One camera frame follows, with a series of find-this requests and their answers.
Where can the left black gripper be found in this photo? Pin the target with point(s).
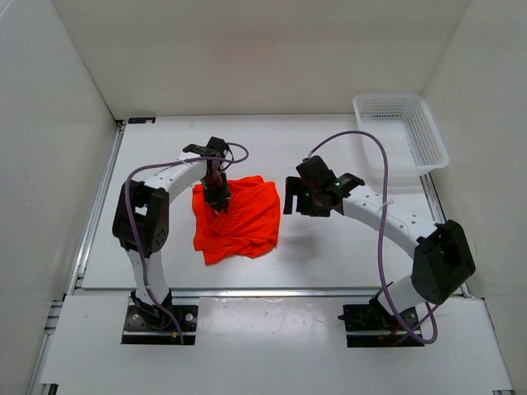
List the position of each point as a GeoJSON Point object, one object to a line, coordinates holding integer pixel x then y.
{"type": "Point", "coordinates": [214, 201]}

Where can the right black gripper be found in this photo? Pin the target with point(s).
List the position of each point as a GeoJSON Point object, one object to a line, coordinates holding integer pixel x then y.
{"type": "Point", "coordinates": [296, 186]}

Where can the orange shorts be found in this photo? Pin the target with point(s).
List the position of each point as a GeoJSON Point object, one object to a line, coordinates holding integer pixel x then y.
{"type": "Point", "coordinates": [248, 228]}

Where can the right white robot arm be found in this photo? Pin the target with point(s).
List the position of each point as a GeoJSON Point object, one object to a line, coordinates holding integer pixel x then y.
{"type": "Point", "coordinates": [442, 260]}

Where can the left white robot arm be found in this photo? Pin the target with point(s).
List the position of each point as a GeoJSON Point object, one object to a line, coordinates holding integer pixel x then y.
{"type": "Point", "coordinates": [142, 219]}

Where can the black label sticker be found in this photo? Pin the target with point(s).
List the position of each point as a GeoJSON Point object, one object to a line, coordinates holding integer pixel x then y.
{"type": "Point", "coordinates": [142, 120]}

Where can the white plastic basket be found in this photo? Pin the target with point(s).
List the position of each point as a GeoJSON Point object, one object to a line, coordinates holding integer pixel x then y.
{"type": "Point", "coordinates": [403, 123]}

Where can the front aluminium rail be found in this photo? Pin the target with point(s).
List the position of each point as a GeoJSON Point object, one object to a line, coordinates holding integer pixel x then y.
{"type": "Point", "coordinates": [274, 292]}

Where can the right aluminium frame rail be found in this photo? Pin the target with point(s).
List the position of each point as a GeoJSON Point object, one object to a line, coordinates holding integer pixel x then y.
{"type": "Point", "coordinates": [479, 345]}

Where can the aluminium frame rail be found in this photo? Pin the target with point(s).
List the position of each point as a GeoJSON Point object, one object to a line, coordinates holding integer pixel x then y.
{"type": "Point", "coordinates": [479, 345]}
{"type": "Point", "coordinates": [76, 264]}

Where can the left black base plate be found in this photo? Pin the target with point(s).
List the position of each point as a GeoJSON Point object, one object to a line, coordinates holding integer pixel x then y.
{"type": "Point", "coordinates": [140, 331]}

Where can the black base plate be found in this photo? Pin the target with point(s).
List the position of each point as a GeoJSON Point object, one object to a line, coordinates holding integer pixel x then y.
{"type": "Point", "coordinates": [365, 330]}
{"type": "Point", "coordinates": [140, 331]}

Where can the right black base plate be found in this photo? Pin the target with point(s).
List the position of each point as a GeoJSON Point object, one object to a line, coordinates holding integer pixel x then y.
{"type": "Point", "coordinates": [365, 330]}

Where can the left aluminium frame rail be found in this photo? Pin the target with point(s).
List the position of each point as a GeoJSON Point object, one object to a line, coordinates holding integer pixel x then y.
{"type": "Point", "coordinates": [76, 264]}

